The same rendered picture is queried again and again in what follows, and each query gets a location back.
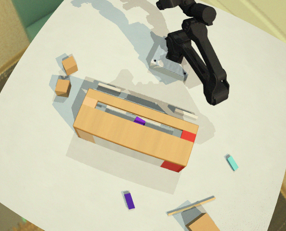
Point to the turquoise rectangular bar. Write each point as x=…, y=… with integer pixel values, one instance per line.
x=232, y=163

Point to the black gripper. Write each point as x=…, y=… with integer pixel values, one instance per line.
x=186, y=3

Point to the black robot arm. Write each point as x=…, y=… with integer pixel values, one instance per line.
x=210, y=73

